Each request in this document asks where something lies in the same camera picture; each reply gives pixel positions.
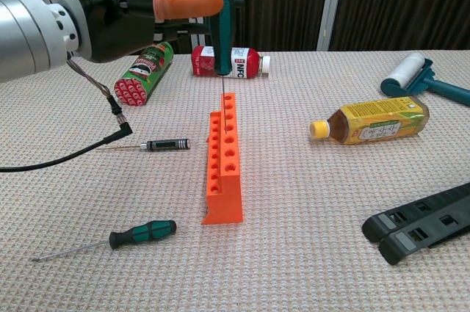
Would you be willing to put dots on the beige woven tablecloth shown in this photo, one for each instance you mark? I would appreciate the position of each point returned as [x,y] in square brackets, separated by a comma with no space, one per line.
[293,253]

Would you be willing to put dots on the orange screwdriver holder block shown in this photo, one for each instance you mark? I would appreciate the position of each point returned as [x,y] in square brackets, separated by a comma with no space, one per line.
[224,198]

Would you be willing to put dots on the black metal precision screwdriver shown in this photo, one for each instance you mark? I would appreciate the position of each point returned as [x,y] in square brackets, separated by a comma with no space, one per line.
[169,144]

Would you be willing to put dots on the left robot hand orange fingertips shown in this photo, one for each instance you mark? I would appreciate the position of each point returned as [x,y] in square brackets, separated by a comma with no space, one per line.
[106,22]

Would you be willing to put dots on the teal lint roller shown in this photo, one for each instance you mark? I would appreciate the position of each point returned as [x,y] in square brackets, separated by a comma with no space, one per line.
[404,69]

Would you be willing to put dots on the green Pringles can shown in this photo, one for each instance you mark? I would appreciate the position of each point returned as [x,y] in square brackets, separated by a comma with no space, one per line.
[147,73]

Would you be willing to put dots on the yellow label tea bottle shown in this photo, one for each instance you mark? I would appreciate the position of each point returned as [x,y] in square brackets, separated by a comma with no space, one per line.
[378,121]

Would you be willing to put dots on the long green black screwdriver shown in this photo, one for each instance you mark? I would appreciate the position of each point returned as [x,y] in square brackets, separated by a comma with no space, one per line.
[147,233]

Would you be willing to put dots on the red juice bottle white cap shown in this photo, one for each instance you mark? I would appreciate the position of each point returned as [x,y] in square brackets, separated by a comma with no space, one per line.
[249,62]

